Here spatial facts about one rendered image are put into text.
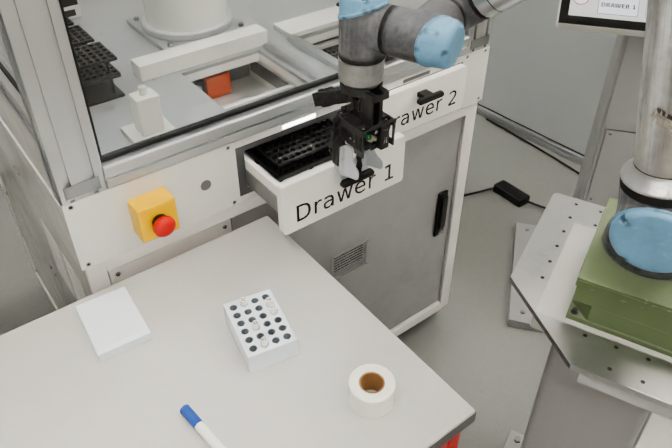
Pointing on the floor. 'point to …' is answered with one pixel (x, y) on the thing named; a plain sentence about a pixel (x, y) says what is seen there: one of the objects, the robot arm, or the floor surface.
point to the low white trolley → (221, 364)
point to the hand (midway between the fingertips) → (351, 173)
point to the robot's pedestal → (623, 425)
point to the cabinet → (317, 241)
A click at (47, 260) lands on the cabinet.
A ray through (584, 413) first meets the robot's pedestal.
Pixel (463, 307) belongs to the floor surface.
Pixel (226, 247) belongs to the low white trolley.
